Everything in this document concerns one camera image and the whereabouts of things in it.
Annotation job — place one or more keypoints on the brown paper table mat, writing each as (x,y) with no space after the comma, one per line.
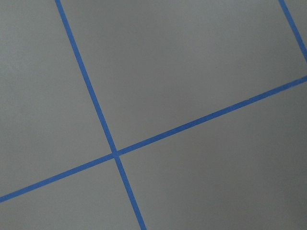
(154,65)

